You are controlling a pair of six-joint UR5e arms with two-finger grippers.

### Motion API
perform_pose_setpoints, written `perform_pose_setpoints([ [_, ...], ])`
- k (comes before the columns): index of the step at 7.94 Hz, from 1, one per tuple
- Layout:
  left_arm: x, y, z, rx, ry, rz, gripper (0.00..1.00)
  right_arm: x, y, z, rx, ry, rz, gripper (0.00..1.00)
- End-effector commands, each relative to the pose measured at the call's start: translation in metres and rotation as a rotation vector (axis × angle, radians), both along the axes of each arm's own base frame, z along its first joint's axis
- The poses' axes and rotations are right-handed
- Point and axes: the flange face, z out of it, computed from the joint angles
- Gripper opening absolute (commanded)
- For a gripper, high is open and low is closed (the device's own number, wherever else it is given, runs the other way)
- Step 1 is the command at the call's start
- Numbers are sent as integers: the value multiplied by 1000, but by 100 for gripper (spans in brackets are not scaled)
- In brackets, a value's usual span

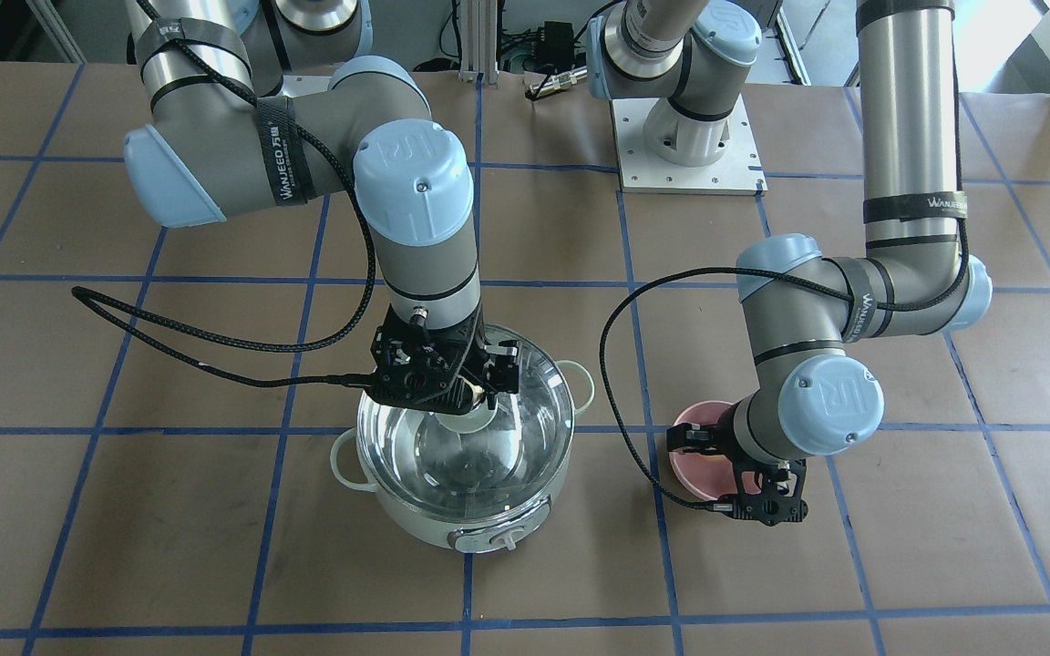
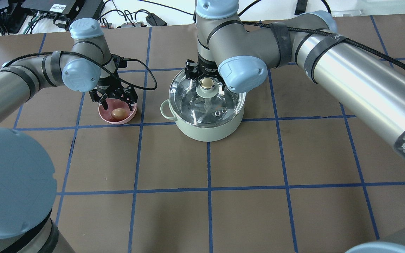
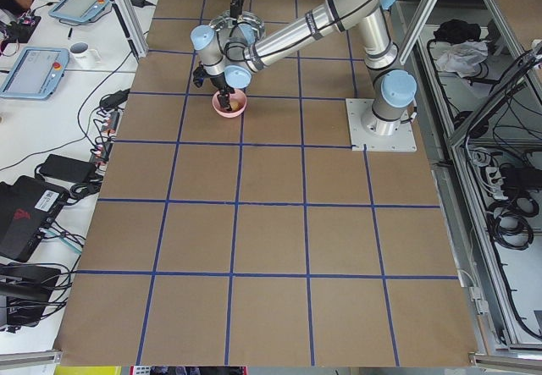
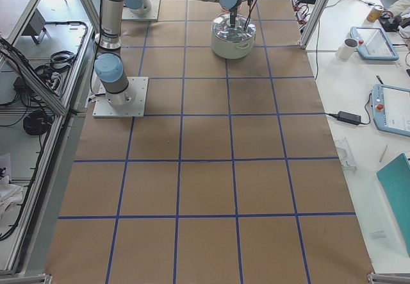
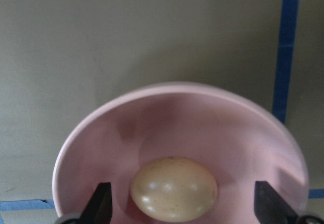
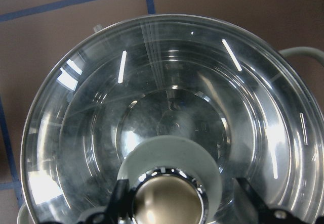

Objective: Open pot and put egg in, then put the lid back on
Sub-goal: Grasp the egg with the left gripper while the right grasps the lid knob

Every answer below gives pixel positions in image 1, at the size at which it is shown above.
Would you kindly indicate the pink bowl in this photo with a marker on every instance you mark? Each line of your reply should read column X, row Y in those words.
column 705, row 477

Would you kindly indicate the pale green cooking pot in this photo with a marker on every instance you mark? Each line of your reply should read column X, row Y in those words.
column 477, row 536

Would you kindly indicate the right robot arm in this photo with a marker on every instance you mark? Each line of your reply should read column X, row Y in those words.
column 214, row 150

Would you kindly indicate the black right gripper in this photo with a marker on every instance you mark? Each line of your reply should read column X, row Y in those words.
column 504, row 366

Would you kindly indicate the glass pot lid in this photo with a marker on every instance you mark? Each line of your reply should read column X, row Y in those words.
column 519, row 455

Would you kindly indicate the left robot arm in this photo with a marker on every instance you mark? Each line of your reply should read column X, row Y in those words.
column 801, row 307

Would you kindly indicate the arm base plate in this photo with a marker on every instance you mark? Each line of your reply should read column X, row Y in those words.
column 662, row 151

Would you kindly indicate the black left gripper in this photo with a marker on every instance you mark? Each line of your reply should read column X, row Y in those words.
column 719, row 446

